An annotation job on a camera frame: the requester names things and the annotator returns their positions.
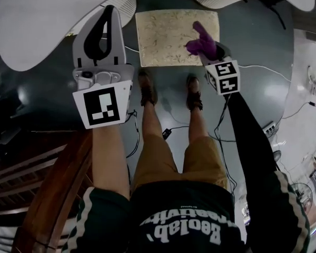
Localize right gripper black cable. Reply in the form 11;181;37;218
208;93;236;194

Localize purple cloth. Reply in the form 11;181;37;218
185;21;218;62

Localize white vanity table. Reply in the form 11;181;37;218
0;0;316;72

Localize person's leg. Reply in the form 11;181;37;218
188;106;210;147
141;101;166;152

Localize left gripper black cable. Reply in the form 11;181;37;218
125;109;141;159

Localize person's right leg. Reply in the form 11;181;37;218
188;106;210;147

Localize person's tan shorts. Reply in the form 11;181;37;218
133;135;229;192

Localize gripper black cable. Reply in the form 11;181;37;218
125;109;141;159
208;93;236;194

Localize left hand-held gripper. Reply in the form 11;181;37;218
72;5;135;130

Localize person's right forearm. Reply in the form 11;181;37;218
228;92;279;179

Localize white power strip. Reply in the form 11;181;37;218
263;121;278;136

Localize person's brown shoe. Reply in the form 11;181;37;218
186;74;203;112
137;70;159;108

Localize person's dark green shirt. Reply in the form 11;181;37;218
62;167;310;253

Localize person's left leg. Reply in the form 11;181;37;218
141;101;166;152

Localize grey standing fan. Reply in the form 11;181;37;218
289;182;314;208

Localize person's right brown shoe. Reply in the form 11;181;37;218
186;74;203;112

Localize cream upholstered stool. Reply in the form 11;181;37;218
135;8;220;67

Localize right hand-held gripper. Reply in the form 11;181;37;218
199;42;240;96

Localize brown wooden bed frame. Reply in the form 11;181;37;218
0;130;95;253

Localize person's left brown shoe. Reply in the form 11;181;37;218
137;70;159;108

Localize person's left forearm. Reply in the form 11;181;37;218
91;124;131;200

